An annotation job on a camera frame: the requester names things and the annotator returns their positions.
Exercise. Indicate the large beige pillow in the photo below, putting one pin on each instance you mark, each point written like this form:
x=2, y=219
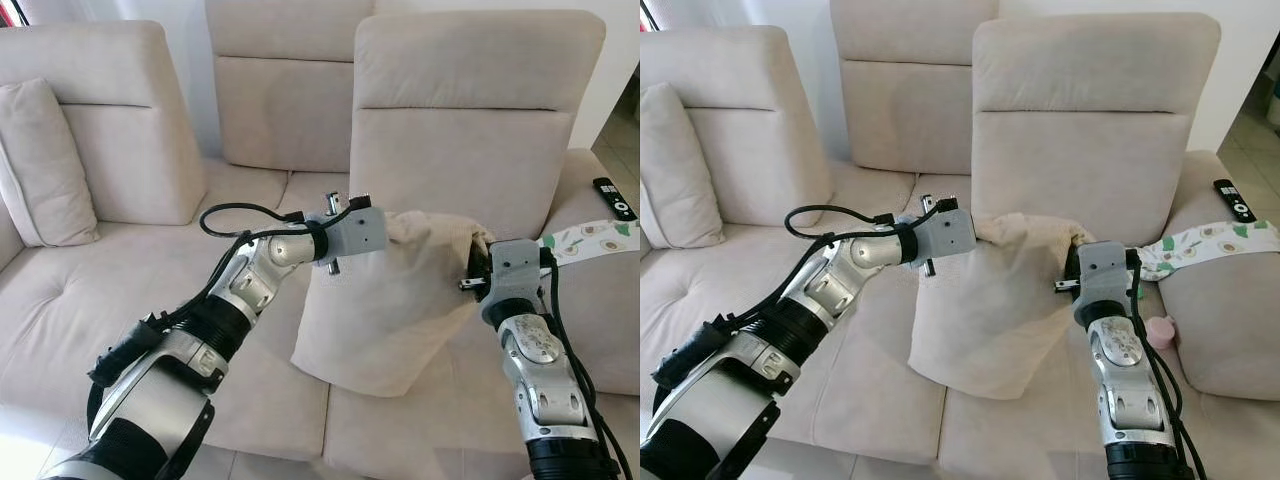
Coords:
x=380, y=310
x=990, y=310

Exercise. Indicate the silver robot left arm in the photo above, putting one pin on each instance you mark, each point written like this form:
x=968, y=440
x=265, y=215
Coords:
x=150, y=390
x=740, y=390

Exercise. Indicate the beige sofa backrest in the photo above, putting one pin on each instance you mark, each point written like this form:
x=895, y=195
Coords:
x=900, y=100
x=280, y=100
x=1080, y=150
x=460, y=150
x=130, y=150
x=760, y=150

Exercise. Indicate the beige fabric sofa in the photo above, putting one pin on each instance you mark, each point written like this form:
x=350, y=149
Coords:
x=100, y=300
x=740, y=300

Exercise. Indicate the small pink object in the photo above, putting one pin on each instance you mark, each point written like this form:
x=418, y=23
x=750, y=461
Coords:
x=1161, y=333

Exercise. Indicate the white avocado print cloth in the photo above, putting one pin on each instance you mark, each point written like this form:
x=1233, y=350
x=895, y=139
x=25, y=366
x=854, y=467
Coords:
x=1210, y=242
x=590, y=240

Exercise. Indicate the black remote control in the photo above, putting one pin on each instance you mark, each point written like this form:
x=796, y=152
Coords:
x=614, y=197
x=1234, y=198

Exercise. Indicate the small beige cushion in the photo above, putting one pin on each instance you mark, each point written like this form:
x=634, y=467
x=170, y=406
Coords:
x=675, y=170
x=40, y=170

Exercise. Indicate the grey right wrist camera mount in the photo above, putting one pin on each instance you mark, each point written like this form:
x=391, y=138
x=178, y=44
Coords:
x=1108, y=272
x=520, y=270

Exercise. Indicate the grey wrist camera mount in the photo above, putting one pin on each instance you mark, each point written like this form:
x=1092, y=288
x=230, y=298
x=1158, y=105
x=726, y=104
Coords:
x=948, y=235
x=1108, y=272
x=520, y=270
x=360, y=232

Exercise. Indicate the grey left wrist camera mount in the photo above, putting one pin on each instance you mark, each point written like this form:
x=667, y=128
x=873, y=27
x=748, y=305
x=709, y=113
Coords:
x=360, y=232
x=948, y=235

